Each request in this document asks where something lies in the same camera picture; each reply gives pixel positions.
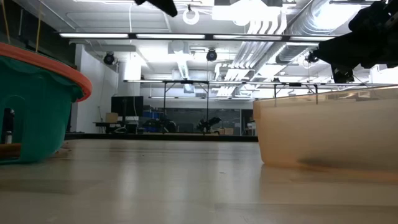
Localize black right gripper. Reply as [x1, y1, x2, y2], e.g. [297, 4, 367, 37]
[312, 0, 398, 83]

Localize orange translucent plastic bin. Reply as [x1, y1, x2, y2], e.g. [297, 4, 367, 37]
[252, 84, 398, 183]

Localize green basket with orange rim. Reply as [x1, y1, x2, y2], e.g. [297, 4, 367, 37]
[0, 42, 93, 165]

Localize black overhead bar with lights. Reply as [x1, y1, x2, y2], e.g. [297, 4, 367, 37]
[58, 32, 336, 43]

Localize black computer monitor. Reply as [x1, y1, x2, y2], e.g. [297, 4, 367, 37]
[111, 95, 144, 118]

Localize blue storage bins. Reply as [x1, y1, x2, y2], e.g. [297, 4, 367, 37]
[143, 111, 163, 121]

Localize dark background door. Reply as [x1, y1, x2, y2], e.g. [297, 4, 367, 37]
[241, 108, 256, 136]

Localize dark background desk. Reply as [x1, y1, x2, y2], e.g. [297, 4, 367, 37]
[93, 121, 141, 134]

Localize white ring lamp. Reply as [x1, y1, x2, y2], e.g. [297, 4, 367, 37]
[182, 7, 200, 26]

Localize silver ventilation duct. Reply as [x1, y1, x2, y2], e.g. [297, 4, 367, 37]
[275, 0, 361, 65]

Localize black background rig frame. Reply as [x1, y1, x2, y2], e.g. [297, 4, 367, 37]
[162, 80, 211, 134]
[273, 82, 320, 105]

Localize black aluminium table frame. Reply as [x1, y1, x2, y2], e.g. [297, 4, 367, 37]
[64, 133, 259, 142]

